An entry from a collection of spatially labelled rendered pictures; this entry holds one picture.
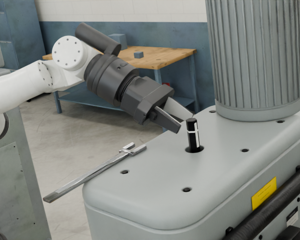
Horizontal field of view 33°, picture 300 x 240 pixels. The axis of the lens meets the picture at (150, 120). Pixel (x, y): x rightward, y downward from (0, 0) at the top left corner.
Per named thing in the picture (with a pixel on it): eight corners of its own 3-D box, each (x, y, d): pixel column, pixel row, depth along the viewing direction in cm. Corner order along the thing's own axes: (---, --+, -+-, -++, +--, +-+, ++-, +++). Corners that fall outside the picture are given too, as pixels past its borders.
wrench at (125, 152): (54, 205, 84) (52, 201, 84) (39, 200, 86) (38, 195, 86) (146, 148, 101) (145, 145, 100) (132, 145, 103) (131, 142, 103)
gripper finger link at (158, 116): (177, 135, 95) (150, 118, 96) (183, 122, 93) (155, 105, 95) (173, 138, 94) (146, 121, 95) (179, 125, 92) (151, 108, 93)
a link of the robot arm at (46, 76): (93, 63, 98) (34, 90, 101) (107, 72, 107) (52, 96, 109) (81, 34, 99) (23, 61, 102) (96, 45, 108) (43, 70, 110)
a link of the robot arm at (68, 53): (88, 92, 95) (42, 63, 97) (106, 99, 105) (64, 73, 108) (119, 40, 94) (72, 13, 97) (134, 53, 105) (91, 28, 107)
